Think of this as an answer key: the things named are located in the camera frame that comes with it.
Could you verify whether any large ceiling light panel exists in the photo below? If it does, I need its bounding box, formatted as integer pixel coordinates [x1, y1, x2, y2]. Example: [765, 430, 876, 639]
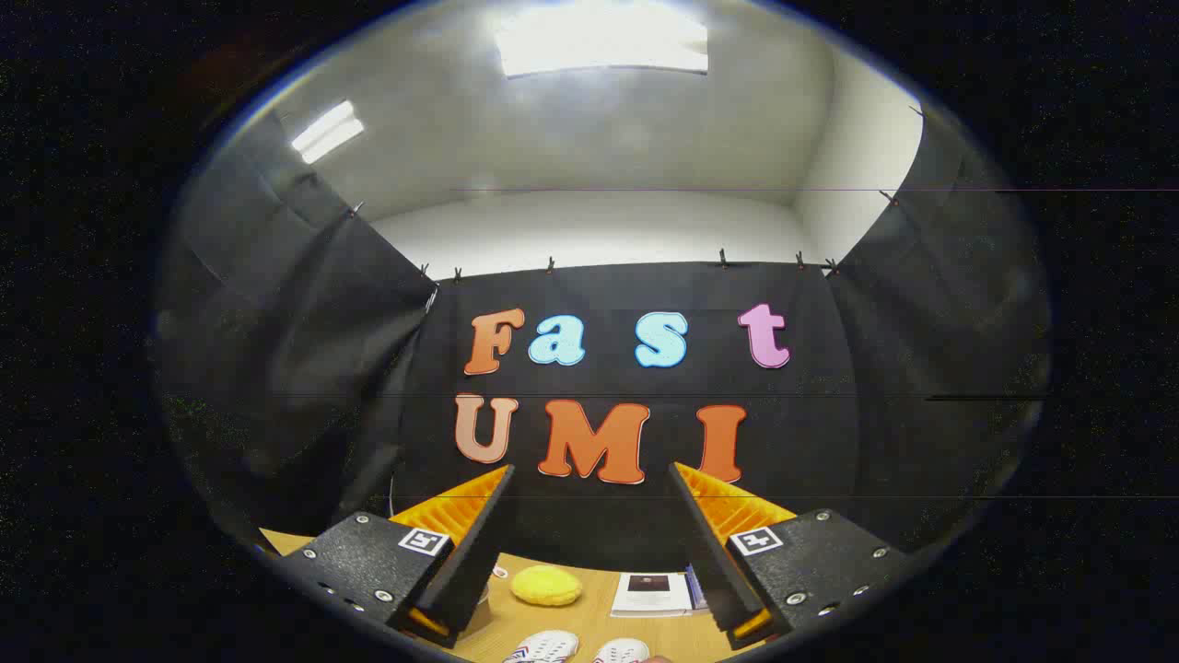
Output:
[493, 3, 710, 80]

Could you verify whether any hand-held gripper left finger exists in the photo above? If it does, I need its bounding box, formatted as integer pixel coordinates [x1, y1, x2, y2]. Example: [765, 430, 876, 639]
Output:
[267, 465, 517, 648]

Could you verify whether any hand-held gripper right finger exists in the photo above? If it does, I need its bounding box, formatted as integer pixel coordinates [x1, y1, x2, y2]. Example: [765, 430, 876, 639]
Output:
[668, 462, 908, 650]

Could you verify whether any black backdrop cloth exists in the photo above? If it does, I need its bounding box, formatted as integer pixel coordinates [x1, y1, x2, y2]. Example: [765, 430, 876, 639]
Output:
[157, 110, 1051, 574]

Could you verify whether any yellow plush ball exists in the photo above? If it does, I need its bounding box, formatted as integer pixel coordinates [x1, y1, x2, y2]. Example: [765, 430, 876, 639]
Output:
[510, 565, 584, 608]

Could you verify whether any small ceiling light panel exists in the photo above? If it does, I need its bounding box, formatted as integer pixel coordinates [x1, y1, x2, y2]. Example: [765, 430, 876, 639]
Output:
[291, 100, 366, 166]

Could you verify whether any white book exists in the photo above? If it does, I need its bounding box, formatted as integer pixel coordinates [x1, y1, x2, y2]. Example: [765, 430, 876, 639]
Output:
[610, 571, 694, 618]

